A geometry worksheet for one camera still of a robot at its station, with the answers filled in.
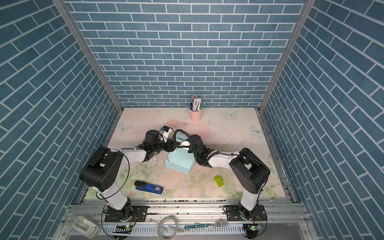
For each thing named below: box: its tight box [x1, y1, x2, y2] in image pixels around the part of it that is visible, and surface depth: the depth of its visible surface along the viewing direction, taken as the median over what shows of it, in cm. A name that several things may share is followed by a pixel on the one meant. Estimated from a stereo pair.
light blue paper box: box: [164, 132, 196, 175], surface depth 93 cm
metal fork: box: [207, 217, 229, 227], surface depth 73 cm
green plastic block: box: [213, 175, 225, 188], surface depth 85 cm
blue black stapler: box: [134, 180, 164, 195], surface depth 81 cm
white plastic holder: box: [71, 215, 99, 239], surface depth 69 cm
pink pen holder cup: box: [189, 109, 203, 123], surface depth 111 cm
